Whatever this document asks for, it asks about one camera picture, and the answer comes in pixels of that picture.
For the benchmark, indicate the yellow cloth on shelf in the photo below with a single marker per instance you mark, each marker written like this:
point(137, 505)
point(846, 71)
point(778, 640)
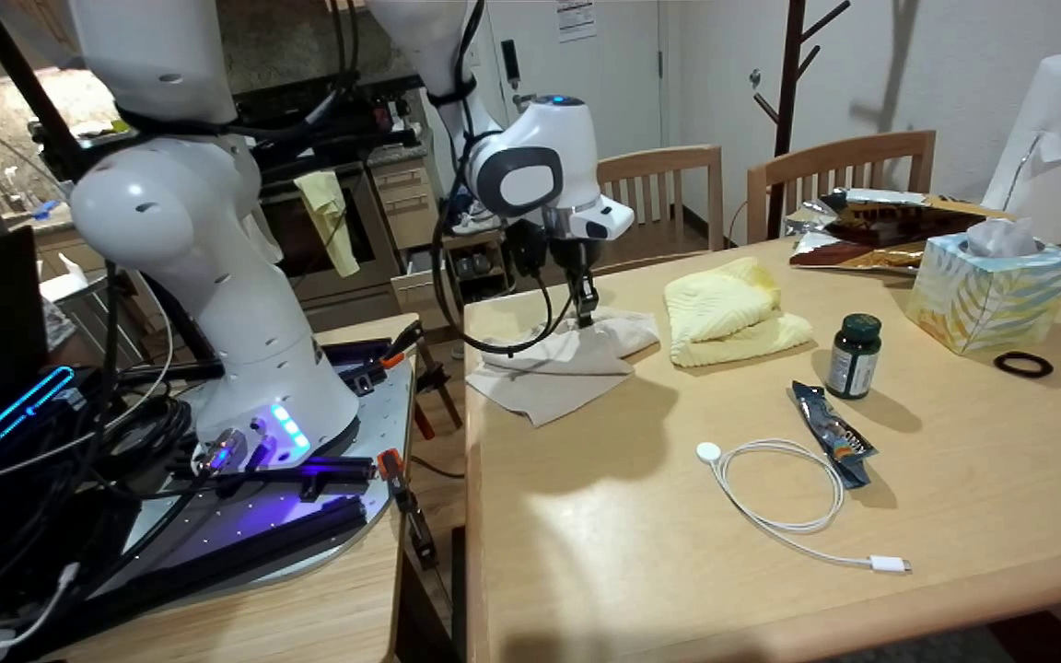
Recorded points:
point(325, 207)

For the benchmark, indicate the yellow towel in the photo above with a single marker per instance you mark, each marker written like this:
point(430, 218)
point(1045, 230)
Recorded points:
point(730, 314)

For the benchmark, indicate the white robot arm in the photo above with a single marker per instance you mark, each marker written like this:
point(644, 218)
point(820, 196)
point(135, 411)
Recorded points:
point(181, 205)

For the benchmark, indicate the dark green pill bottle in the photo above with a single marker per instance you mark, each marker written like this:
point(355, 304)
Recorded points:
point(857, 350)

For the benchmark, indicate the white towel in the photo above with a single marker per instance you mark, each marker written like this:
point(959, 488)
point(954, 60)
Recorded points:
point(570, 368)

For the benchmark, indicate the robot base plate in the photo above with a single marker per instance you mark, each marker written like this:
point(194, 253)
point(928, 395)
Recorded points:
point(261, 525)

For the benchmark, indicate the wooden side table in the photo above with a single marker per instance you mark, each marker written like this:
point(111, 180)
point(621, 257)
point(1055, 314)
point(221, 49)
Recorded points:
point(362, 601)

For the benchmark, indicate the silver foil snack bag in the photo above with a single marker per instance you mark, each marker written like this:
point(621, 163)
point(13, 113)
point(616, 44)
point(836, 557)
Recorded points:
point(811, 241)

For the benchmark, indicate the patterned tissue box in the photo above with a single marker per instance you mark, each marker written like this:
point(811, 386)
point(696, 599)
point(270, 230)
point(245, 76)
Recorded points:
point(987, 288)

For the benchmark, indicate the wooden chair near towel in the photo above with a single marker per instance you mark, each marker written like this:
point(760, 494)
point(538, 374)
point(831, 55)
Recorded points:
point(653, 184)

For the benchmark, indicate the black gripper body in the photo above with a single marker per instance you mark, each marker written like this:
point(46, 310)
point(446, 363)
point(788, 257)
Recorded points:
point(574, 222)

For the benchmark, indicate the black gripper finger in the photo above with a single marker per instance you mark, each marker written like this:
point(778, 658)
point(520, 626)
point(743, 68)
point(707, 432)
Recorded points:
point(571, 268)
point(586, 288)

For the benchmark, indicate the brown snack bags pile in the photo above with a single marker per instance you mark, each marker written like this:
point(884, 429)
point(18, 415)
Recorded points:
point(894, 226)

